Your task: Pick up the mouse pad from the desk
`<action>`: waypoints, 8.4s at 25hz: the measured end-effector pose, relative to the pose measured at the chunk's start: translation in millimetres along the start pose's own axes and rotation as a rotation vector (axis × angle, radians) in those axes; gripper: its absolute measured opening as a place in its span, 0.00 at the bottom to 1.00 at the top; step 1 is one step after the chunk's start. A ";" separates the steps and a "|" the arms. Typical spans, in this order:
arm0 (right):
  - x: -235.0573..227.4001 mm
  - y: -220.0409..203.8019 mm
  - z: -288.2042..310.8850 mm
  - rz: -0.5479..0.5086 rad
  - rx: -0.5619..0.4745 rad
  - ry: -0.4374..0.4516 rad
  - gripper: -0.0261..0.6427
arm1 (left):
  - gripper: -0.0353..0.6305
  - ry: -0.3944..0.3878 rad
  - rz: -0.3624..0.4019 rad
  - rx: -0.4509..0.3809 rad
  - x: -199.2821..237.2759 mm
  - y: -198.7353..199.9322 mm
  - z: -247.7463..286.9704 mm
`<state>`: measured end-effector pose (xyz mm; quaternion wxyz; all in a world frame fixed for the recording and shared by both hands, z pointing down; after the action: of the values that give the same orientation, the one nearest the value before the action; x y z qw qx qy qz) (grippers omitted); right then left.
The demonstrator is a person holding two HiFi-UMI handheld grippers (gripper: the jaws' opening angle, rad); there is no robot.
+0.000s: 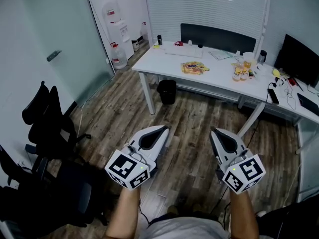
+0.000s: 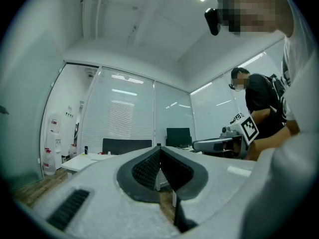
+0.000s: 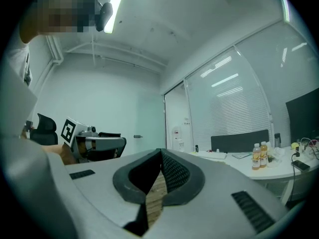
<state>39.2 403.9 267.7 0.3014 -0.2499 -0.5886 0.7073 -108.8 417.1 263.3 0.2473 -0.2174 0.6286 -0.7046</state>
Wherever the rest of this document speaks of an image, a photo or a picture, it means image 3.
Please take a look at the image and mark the white water dispenser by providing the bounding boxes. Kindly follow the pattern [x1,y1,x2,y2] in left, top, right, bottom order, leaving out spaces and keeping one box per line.
[170,125,185,152]

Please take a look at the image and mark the orange juice bottle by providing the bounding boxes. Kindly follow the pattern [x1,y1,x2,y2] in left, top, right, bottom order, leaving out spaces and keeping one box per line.
[259,141,269,169]
[251,143,261,171]

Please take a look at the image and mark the black computer monitor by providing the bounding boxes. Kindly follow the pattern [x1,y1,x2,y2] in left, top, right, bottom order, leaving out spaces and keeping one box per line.
[285,87,319,145]

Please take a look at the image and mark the person's left forearm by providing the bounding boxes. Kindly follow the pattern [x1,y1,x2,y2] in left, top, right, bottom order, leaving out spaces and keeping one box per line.
[41,143,77,166]

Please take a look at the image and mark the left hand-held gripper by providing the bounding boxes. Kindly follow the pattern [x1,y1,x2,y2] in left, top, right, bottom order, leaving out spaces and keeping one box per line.
[60,117,127,164]

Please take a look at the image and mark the white ceiling pipes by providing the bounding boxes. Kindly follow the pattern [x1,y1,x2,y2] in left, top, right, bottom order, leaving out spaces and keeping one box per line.
[46,35,167,74]

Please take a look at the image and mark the black smartphone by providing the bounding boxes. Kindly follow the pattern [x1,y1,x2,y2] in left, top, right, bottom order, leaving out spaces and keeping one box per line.
[291,159,311,172]

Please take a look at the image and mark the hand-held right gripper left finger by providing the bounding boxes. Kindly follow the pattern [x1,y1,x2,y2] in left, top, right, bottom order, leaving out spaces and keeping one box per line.
[64,148,162,237]

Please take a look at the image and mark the long ceiling tube light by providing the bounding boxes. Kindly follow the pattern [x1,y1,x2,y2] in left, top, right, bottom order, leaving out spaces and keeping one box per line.
[103,0,129,34]

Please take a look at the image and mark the black charging cable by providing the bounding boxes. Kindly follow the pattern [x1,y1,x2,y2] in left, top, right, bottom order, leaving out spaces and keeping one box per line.
[290,152,302,204]

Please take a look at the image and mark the person's light t-shirt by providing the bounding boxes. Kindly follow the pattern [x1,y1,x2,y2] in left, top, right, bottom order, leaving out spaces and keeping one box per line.
[3,31,33,87]

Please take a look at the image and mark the black head-worn camera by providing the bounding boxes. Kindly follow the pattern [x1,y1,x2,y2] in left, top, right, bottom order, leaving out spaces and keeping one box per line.
[95,2,114,32]

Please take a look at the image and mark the clear bag of snacks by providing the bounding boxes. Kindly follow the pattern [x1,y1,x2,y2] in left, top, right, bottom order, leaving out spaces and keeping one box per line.
[268,140,286,168]

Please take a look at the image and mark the white window blinds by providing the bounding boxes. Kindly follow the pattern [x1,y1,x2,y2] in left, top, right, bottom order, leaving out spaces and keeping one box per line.
[185,23,319,151]

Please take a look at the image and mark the person's head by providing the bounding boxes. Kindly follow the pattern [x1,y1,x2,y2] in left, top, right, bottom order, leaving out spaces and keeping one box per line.
[19,0,100,44]

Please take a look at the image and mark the white keyboard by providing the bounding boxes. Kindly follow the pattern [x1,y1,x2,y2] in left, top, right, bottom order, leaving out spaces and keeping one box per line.
[193,150,228,160]

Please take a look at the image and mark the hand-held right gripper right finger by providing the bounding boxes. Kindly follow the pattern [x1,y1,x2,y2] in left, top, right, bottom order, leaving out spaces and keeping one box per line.
[160,147,291,239]

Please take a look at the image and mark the white desk power strip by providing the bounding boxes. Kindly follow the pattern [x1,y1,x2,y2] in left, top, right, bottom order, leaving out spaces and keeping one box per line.
[298,137,319,159]

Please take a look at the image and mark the short ceiling light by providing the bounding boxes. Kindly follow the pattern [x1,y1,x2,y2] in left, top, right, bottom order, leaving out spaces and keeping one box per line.
[279,0,292,22]

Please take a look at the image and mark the black office chair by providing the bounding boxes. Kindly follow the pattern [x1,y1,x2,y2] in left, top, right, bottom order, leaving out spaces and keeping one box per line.
[29,113,59,146]

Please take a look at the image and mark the clear green-edged packet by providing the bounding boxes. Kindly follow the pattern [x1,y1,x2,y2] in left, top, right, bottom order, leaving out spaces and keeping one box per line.
[231,152,253,159]

